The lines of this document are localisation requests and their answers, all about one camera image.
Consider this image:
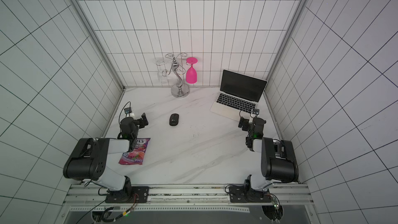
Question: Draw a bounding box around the black wireless mouse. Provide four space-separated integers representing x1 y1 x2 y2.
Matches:
169 113 179 127

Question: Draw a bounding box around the silver laptop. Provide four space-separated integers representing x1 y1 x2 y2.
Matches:
210 70 267 121

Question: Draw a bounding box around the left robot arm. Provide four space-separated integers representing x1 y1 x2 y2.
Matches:
63 114 149 204

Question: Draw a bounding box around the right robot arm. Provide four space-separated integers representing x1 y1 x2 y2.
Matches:
224 117 299 207

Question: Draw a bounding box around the purple candy bag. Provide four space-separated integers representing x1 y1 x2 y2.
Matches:
119 138 151 165

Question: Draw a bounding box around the chrome glass holder stand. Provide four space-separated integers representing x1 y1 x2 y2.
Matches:
165 52 190 99

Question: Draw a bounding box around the clear wine glass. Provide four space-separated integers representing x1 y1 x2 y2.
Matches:
155 59 169 86

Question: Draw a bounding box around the pink wine glass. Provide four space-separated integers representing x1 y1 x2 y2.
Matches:
186 57 198 84

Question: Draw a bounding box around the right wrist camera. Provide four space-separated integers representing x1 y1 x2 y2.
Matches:
250 108 260 119

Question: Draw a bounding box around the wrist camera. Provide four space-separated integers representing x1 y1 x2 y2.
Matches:
124 107 135 118
250 108 260 119

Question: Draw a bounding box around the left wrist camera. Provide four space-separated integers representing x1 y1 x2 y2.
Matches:
124 107 135 118

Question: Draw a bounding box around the aluminium mounting rail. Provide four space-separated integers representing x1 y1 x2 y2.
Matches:
63 183 315 207

